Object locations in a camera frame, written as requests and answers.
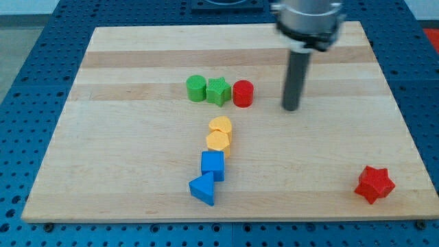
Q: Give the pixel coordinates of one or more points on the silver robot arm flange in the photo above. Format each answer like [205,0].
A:
[308,25]

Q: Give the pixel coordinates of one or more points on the green star block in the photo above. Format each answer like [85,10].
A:
[218,91]

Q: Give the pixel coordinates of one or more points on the red star block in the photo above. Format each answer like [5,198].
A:
[374,184]

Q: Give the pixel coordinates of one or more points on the yellow heart block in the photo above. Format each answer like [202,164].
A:
[222,124]

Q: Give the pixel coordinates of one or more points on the yellow pentagon block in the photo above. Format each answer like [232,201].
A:
[218,141]

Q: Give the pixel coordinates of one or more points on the wooden board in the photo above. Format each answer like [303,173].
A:
[129,141]

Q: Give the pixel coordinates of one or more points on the blue cube block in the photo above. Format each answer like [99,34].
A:
[213,161]

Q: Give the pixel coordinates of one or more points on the red cylinder block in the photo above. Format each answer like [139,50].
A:
[243,92]

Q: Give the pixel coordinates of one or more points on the green cylinder block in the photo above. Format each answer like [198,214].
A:
[196,88]

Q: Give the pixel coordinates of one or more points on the blue triangle block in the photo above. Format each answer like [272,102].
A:
[203,188]

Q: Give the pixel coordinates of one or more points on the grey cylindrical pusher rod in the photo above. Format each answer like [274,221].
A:
[294,80]

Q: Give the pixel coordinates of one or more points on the dark blue base plate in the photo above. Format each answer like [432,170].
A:
[226,5]

